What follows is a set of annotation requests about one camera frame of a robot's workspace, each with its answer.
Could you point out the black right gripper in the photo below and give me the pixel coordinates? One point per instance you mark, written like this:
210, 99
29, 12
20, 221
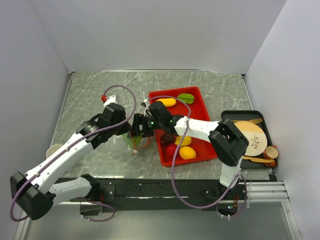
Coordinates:
140, 119

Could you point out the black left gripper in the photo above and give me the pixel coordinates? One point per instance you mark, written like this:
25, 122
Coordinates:
127, 127

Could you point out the green lettuce toy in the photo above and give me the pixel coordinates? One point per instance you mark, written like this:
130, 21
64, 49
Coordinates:
133, 141

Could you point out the clear zip bag orange zipper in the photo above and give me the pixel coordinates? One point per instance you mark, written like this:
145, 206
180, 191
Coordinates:
121, 144

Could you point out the yellow lemon toy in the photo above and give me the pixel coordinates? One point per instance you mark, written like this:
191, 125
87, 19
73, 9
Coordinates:
187, 153

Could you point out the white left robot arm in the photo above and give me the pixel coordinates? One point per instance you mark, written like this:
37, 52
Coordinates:
36, 191

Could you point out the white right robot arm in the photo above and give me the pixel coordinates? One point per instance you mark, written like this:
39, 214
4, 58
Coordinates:
227, 140

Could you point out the dark red fruit toy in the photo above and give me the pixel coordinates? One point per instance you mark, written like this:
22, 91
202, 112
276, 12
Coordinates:
167, 139

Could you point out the yellow corn toy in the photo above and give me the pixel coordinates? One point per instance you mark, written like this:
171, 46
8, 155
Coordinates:
167, 102

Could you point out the red strawberry toy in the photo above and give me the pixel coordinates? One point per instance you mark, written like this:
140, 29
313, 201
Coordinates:
170, 150

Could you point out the red plastic bin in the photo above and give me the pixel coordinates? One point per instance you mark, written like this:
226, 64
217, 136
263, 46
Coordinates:
200, 125

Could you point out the yellow pear toy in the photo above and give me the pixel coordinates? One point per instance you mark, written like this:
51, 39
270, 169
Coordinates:
186, 141

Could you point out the green ridged fruit toy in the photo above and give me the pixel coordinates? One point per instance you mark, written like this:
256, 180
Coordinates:
186, 98

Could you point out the dark green mug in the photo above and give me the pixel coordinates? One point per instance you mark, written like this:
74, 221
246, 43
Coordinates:
52, 149

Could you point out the golden fork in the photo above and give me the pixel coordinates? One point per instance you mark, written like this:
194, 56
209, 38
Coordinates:
256, 121

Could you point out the beige decorated plate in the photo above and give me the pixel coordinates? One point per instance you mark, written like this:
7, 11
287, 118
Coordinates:
255, 135

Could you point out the brown small cup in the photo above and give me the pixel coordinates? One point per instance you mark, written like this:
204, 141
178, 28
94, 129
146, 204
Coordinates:
270, 152

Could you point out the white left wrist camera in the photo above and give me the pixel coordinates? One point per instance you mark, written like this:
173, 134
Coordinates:
109, 100

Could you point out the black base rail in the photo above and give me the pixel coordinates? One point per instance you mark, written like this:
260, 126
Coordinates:
155, 194

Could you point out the aluminium extrusion rail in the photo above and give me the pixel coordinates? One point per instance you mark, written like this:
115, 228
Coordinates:
267, 192

